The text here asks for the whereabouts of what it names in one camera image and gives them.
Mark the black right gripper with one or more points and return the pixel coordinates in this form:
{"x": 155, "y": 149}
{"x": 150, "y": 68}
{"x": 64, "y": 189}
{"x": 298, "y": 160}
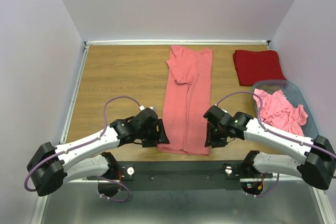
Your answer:
{"x": 210, "y": 138}

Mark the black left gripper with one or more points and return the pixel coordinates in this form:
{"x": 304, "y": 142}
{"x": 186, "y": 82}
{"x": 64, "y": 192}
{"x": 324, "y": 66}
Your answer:
{"x": 159, "y": 137}

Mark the salmon pink t-shirt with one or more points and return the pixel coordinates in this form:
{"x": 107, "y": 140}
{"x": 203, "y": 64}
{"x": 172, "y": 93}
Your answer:
{"x": 187, "y": 98}

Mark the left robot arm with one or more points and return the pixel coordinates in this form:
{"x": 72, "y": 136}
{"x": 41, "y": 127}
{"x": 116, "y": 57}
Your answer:
{"x": 52, "y": 166}

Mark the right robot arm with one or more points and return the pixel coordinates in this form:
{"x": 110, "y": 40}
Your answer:
{"x": 311, "y": 159}

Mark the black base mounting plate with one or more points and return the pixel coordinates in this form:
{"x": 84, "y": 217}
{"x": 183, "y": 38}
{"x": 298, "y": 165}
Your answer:
{"x": 186, "y": 175}

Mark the light pink t-shirt in basket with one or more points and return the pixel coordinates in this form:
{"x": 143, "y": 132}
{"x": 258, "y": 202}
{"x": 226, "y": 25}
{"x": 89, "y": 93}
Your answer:
{"x": 278, "y": 112}

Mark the folded red t-shirt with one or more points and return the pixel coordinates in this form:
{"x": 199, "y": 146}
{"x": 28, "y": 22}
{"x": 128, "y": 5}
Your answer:
{"x": 255, "y": 66}

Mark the blue plastic basket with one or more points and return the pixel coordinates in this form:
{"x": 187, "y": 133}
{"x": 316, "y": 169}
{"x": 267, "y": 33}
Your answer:
{"x": 294, "y": 96}

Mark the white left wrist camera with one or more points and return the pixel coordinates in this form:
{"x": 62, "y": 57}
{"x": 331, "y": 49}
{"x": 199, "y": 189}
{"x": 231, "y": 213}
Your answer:
{"x": 141, "y": 108}

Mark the aluminium back rail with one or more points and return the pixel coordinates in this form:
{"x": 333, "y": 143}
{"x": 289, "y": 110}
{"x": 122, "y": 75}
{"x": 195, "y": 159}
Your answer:
{"x": 176, "y": 42}

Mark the aluminium rail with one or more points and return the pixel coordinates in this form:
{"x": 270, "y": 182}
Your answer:
{"x": 290, "y": 202}
{"x": 176, "y": 42}

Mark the aluminium front rail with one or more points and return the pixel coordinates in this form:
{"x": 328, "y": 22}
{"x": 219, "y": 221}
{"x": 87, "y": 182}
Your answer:
{"x": 290, "y": 202}

